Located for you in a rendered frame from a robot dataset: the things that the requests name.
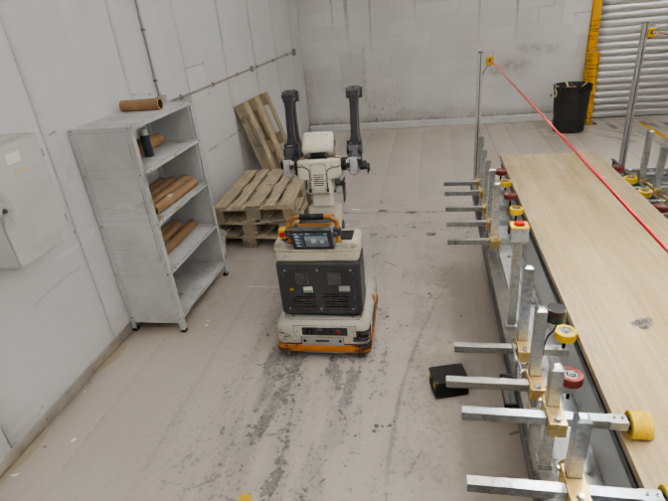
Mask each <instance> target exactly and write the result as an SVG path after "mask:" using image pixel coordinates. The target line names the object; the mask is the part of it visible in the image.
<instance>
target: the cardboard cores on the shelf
mask: <svg viewBox="0 0 668 501"><path fill-rule="evenodd" d="M149 136H150V140H151V144H152V148H155V147H157V146H158V145H160V144H162V143H163V142H164V137H163V135H162V134H160V133H156V134H154V135H152V136H151V135H149ZM136 141H137V145H138V149H139V152H140V155H141V154H143V153H144V151H143V147H142V144H141V140H140V138H139V139H137V140H136ZM196 186H198V180H197V179H196V178H191V177H190V176H189V175H187V174H185V175H183V176H182V177H180V178H179V179H177V178H175V177H173V176H171V177H169V178H168V179H165V178H163V177H161V178H159V179H157V180H156V181H154V182H153V183H151V184H149V189H150V193H151V197H152V200H153V204H154V208H155V211H156V215H157V216H158V215H159V214H160V213H162V212H163V211H164V210H166V209H167V208H168V207H170V206H171V205H172V204H174V203H175V202H176V201H178V200H179V199H180V198H182V197H183V196H184V195H186V194H187V193H188V192H190V191H191V190H192V189H194V188H195V187H196ZM196 226H197V223H196V221H195V220H192V219H191V220H189V221H188V222H187V223H186V224H185V225H184V226H183V224H182V223H180V222H179V220H177V219H173V220H172V221H170V222H169V223H168V224H167V225H165V226H164V227H163V228H162V229H160V230H161V233H162V237H163V241H164V244H165V248H166V251H167V254H169V253H170V252H171V251H172V250H173V249H174V248H175V247H176V246H177V245H178V244H179V243H181V242H182V241H183V240H184V239H185V238H186V237H187V236H188V235H189V234H190V232H191V231H192V230H193V229H194V228H195V227H196Z"/></svg>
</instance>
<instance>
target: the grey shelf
mask: <svg viewBox="0 0 668 501"><path fill-rule="evenodd" d="M188 107H189V109H188ZM189 112H190V114H189ZM190 116H191V118H190ZM191 121H192V123H191ZM192 125H193V128H192ZM150 126H151V127H150ZM148 127H149V128H148ZM141 128H147V130H148V134H149V135H150V134H151V136H152V134H153V135H154V134H156V133H160V134H162V135H163V137H164V142H163V143H162V144H160V145H158V146H157V147H155V148H153V152H154V156H152V157H145V155H144V153H143V154H141V155H140V152H139V149H138V145H137V141H136V140H137V139H139V138H140V135H139V130H138V129H141ZM151 130H152V131H151ZM193 130H194V132H193ZM68 133H69V136H70V140H71V143H72V146H73V149H74V151H75V154H76V157H77V160H78V163H79V166H80V169H81V172H82V175H83V180H84V183H85V186H86V189H87V192H88V195H89V198H90V201H91V204H92V207H93V210H94V213H95V216H96V219H97V222H98V225H99V228H100V231H101V234H102V237H103V240H104V243H105V246H106V249H107V252H108V255H109V258H110V261H111V264H112V267H113V270H114V273H115V276H116V279H117V282H118V285H119V288H120V291H121V294H122V297H123V300H124V303H125V306H126V309H127V312H128V315H129V318H130V321H131V324H132V327H133V328H132V330H133V331H138V330H139V328H140V326H136V323H135V322H150V323H178V321H179V325H180V328H181V332H185V333H186V332H187V331H188V327H187V324H186V321H185V316H186V315H187V314H188V312H189V311H190V309H191V307H192V306H193V304H194V303H195V302H196V301H197V300H198V299H199V298H200V297H201V295H202V294H203V293H204V292H205V291H206V289H207V288H208V287H209V285H210V284H211V283H212V282H213V280H214V279H215V278H216V276H217V275H218V274H219V272H220V271H221V270H222V269H223V268H224V273H223V275H224V276H228V275H229V272H228V269H227V264H226V259H225V255H224V250H223V245H222V241H221V236H220V231H219V227H218V222H217V217H216V213H215V208H214V203H213V198H212V194H211V189H210V184H209V180H208V175H207V170H206V166H205V161H204V156H203V152H202V147H201V142H200V138H199V133H198V128H197V124H196V119H195V114H194V110H193V105H192V100H181V101H166V102H163V108H162V109H157V110H142V111H126V112H122V111H119V112H116V113H113V114H111V115H108V116H105V117H102V118H100V119H97V120H94V121H91V122H89V123H86V124H83V125H81V126H78V127H75V128H72V129H70V130H68ZM194 134H195V137H194ZM128 143H129V145H128ZM131 144H132V145H131ZM196 144H197V146H196ZM198 144H199V145H198ZM129 147H130V149H129ZM132 147H133V148H132ZM197 148H198V150H197ZM199 149H200V150H199ZM130 151H131V152H130ZM198 153H199V155H198ZM131 154H132V156H131ZM134 156H135V157H134ZM199 157H200V160H199ZM132 158H133V159H132ZM200 162H201V164H200ZM201 167H202V169H201ZM161 169H162V170H161ZM159 170H160V171H159ZM202 171H203V173H202ZM162 173H163V174H162ZM185 174H187V175H189V176H190V177H191V178H196V179H197V180H198V186H196V187H195V188H194V189H192V190H191V191H190V192H188V193H187V194H186V195H184V196H183V197H182V198H180V199H179V200H178V201H176V202H175V203H174V204H172V205H171V206H170V207H168V208H167V209H166V210H164V211H163V212H162V213H160V214H159V215H158V216H157V215H156V211H155V208H154V204H153V200H152V197H151V193H150V189H149V184H151V183H153V182H154V181H156V180H157V179H159V178H161V177H164V178H165V179H168V178H169V177H171V176H173V177H175V178H177V179H179V178H180V177H182V176H183V175H185ZM156 175H157V176H156ZM203 176H204V178H203ZM204 180H205V181H204ZM141 190H142V192H141ZM206 190H207V192H206ZM148 191H149V192H148ZM144 192H145V193H144ZM142 194H143V195H142ZM207 194H208V196H207ZM145 195H146V196H145ZM143 197H144V199H143ZM146 198H147V199H146ZM208 199H209V201H208ZM144 201H145V202H144ZM147 201H148V202H147ZM209 203H210V205H209ZM145 204H146V206H145ZM146 208H147V210H146ZM210 208H211V210H210ZM212 209H213V210H212ZM147 211H148V213H147ZM150 212H151V213H150ZM211 213H212V215H211ZM171 216H172V217H171ZM173 216H174V217H173ZM212 217H213V219H212ZM173 219H177V220H179V222H180V223H182V224H183V226H184V225H185V224H186V223H187V222H188V221H189V220H191V219H192V220H195V221H196V223H197V226H196V227H195V228H194V229H193V230H192V231H191V232H190V234H189V235H188V236H187V237H186V238H185V239H184V240H183V241H182V242H181V243H179V244H178V245H177V246H176V247H175V248H174V249H173V250H172V251H171V252H170V253H169V254H167V251H166V248H165V244H164V241H163V237H162V233H161V230H160V229H162V228H163V227H164V226H165V225H167V224H168V223H169V222H170V221H172V220H173ZM215 231H216V232H215ZM156 234H157V235H156ZM216 235H217V237H216ZM154 236H155V238H154ZM157 239H158V240H157ZM155 240H156V242H155ZM217 240H218V241H217ZM158 242H159V243H158ZM156 244H157V245H156ZM218 245H219V246H218ZM163 246H164V247H163ZM157 247H158V248H157ZM219 249H220V250H219ZM165 253H166V254H165ZM159 254H160V255H159ZM220 254H221V255H220ZM160 257H161V259H160ZM221 258H222V259H221ZM161 260H162V261H161ZM134 319H135V320H134ZM181 323H182V324H181ZM185 326H186V327H185Z"/></svg>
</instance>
